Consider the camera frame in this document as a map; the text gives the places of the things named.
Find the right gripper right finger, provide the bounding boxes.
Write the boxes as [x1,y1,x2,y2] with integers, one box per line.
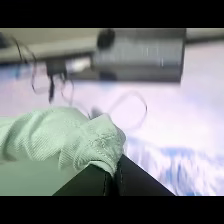
[112,153,176,197]

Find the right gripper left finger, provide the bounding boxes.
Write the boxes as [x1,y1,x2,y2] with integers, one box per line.
[53,163,115,197]

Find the pale green garment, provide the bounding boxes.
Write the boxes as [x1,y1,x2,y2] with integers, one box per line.
[0,106,128,197]

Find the dark grey box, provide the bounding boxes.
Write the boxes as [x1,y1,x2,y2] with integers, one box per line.
[92,28,187,84]

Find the black cable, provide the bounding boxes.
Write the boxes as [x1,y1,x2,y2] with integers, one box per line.
[11,35,75,105]

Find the silver frame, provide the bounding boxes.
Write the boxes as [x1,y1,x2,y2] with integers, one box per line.
[0,28,224,65]

